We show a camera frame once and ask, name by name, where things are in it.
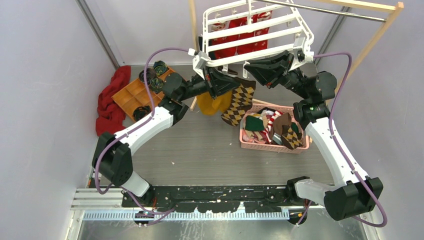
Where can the red snowflake christmas sock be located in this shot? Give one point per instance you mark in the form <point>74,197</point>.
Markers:
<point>225,52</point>

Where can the brown yellow argyle sock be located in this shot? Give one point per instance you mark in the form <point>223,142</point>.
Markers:
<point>240,102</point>

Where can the red cloth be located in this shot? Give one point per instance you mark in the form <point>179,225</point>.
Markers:
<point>110,115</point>

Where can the metal hanger rod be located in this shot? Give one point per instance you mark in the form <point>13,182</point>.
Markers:
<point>326,11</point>

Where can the red white striped sock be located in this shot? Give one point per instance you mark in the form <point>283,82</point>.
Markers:
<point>268,118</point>

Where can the orange wooden compartment tray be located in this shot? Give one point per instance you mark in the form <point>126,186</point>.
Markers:
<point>135,95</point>

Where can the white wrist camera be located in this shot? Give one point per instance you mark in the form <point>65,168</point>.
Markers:
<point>199,61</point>
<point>302,53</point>

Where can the red santa christmas sock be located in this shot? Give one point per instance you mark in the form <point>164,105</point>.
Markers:
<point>246,48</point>

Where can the brown sock in basket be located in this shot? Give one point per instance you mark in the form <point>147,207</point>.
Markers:
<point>281,123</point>

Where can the pink laundry basket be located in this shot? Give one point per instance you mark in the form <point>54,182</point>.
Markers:
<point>306,140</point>

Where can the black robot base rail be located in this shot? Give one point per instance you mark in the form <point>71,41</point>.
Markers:
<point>217,198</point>

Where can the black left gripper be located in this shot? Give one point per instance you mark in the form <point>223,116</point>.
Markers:
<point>217,83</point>

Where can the green sock in basket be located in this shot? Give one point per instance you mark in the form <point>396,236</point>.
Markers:
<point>254,123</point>

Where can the white clip sock hanger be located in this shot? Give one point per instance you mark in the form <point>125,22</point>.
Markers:
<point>285,26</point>

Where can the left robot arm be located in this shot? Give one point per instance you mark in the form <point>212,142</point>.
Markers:
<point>113,154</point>

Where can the rolled dark patterned sock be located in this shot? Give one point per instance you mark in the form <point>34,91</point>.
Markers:
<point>140,112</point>
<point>156,85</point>
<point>147,75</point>
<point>160,67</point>

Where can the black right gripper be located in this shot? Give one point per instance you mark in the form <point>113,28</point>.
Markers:
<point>269,70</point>

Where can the black sock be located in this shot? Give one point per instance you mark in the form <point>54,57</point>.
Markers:
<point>203,44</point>

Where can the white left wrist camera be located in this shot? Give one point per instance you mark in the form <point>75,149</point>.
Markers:
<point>199,61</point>

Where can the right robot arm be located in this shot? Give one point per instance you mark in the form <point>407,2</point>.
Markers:
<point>353,191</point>

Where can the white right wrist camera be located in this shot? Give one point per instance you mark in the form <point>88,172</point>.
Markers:
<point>302,53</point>

